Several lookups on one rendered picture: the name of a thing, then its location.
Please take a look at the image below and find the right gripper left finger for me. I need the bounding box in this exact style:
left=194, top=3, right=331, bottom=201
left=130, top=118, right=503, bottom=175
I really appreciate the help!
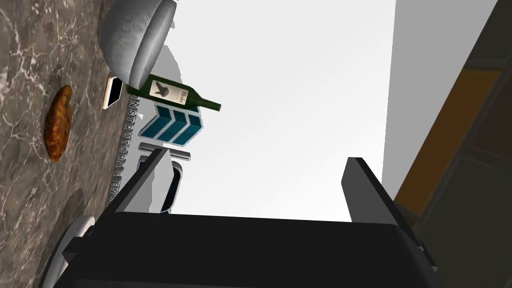
left=104, top=147, right=175, bottom=216

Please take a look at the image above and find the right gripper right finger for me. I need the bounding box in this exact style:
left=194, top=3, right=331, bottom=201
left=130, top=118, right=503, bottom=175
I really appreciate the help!
left=340, top=156, right=406, bottom=226

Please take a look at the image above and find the white mug with teal print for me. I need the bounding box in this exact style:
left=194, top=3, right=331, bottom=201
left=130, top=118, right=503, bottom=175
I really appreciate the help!
left=107, top=43, right=205, bottom=215

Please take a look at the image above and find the green wine bottle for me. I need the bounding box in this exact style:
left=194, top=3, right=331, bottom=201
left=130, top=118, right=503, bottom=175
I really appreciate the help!
left=126, top=73, right=223, bottom=113

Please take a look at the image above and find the white phone with black screen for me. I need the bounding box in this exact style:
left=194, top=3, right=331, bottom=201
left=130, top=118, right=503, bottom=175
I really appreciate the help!
left=102, top=76, right=125, bottom=111

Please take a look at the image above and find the white plate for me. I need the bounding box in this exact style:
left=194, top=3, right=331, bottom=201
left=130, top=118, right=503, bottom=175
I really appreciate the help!
left=39, top=215, right=97, bottom=288

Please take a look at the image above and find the dark brown cupboard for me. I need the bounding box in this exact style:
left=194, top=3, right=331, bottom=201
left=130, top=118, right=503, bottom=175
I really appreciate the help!
left=393, top=0, right=512, bottom=288

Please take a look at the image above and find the brown bread loaf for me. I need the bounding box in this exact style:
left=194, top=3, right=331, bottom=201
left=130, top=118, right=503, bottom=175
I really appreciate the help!
left=43, top=84, right=74, bottom=163

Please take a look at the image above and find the grey bowl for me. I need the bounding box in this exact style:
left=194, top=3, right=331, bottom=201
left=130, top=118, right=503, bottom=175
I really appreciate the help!
left=97, top=0, right=178, bottom=91

